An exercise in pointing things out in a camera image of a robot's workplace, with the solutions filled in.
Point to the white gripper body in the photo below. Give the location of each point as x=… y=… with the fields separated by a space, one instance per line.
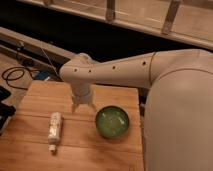
x=82 y=93

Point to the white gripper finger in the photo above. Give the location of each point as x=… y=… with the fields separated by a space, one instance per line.
x=74 y=107
x=92 y=106

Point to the white plastic bottle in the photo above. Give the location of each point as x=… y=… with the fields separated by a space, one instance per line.
x=55 y=127

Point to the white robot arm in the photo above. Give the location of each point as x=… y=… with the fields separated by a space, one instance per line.
x=178 y=121

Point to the green ceramic bowl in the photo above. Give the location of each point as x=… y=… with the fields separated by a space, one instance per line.
x=112 y=122

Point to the blue small box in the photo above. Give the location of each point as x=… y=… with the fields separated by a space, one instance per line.
x=42 y=75

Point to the black device at left edge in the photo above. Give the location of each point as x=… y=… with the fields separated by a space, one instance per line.
x=6 y=111

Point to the wooden railing frame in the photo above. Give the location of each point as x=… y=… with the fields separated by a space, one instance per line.
x=187 y=21

